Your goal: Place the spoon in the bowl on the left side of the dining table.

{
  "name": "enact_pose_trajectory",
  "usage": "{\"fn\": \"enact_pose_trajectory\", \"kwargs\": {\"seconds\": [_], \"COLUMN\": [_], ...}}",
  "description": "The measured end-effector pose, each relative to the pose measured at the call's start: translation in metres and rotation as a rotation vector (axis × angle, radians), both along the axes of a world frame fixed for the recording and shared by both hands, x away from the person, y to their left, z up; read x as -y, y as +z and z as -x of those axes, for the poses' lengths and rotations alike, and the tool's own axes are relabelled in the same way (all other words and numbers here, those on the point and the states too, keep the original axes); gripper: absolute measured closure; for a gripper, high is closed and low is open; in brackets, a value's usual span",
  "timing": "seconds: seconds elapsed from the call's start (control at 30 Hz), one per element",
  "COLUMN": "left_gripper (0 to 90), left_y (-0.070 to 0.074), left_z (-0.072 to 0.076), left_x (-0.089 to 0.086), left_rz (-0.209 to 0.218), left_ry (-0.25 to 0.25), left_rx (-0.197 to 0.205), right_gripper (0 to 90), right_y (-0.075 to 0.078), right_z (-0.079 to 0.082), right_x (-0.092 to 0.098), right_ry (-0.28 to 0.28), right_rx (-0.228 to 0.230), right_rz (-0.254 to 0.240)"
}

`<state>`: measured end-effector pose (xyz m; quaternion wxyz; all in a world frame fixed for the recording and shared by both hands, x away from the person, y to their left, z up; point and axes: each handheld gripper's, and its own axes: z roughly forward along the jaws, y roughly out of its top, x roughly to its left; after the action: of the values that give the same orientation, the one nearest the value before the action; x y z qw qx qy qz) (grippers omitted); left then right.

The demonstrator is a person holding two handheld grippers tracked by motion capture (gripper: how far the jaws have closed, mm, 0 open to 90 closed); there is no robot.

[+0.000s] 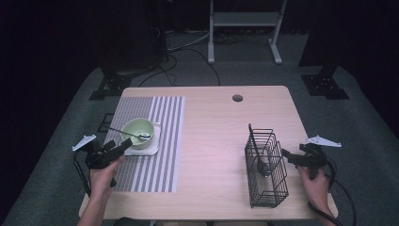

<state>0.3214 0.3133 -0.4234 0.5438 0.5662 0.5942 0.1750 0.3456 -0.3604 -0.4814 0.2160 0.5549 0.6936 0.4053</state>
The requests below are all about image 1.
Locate black-handled metal spoon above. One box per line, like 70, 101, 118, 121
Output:
100, 123, 152, 141

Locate black floor cables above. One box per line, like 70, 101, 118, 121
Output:
137, 29, 221, 88

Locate white metal stand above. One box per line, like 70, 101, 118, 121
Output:
207, 0, 288, 66

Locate black wire basket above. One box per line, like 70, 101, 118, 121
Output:
244, 122, 290, 209

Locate white square coaster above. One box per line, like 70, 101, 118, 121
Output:
123, 121, 162, 157

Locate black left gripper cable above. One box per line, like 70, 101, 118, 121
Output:
72, 150, 92, 198

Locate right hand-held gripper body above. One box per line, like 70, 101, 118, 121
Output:
295, 135, 343, 181

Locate grey striped placemat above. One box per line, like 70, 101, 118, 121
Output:
103, 95, 186, 193

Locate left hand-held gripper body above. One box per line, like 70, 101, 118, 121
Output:
72, 135, 121, 170

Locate light green bowl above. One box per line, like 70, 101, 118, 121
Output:
120, 117, 155, 151

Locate person's left hand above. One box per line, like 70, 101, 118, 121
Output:
89, 155, 126, 202

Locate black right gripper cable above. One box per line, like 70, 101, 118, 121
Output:
308, 155, 359, 226

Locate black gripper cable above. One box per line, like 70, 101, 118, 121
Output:
72, 150, 92, 198
308, 155, 359, 226

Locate person's right hand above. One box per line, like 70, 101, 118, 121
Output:
296, 165, 331, 211

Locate black stand base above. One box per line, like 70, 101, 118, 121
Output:
299, 56, 350, 101
88, 62, 158, 102

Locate black ladle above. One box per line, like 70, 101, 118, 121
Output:
247, 122, 273, 179

